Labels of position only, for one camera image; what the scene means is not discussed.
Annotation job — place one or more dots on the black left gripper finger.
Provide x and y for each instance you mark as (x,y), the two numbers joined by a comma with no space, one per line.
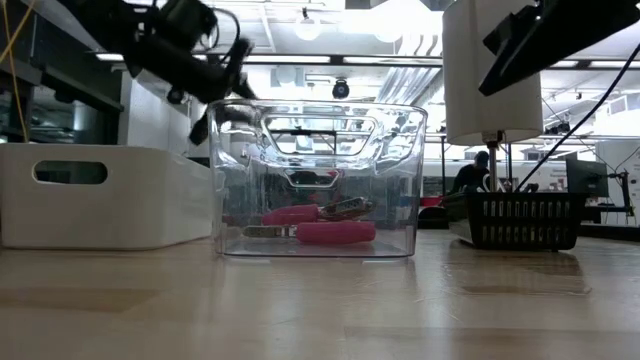
(200,129)
(245,89)

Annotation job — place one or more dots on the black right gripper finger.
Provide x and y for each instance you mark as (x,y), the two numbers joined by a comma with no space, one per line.
(515,30)
(525,57)

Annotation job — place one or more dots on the black slotted plastic basket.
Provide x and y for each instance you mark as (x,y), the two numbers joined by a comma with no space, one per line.
(520,222)

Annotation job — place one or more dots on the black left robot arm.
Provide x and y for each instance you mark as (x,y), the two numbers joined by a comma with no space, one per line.
(110,25)

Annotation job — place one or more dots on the white plastic bin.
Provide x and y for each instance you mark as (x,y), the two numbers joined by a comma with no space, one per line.
(140,210)

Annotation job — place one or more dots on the person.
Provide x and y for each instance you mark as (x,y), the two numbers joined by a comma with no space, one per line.
(472,175)

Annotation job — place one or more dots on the black monitor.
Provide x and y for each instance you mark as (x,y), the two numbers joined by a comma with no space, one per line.
(587,177)

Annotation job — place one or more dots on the clear plastic bin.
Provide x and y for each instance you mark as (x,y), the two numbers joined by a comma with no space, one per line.
(400,150)

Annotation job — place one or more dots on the black office chair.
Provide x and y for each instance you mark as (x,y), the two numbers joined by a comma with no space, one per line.
(431,217)

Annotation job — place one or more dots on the round black ceiling camera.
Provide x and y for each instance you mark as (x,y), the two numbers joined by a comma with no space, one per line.
(341,89)
(175,96)

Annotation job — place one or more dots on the black aluminium table frame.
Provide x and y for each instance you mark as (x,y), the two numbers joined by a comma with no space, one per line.
(615,232)

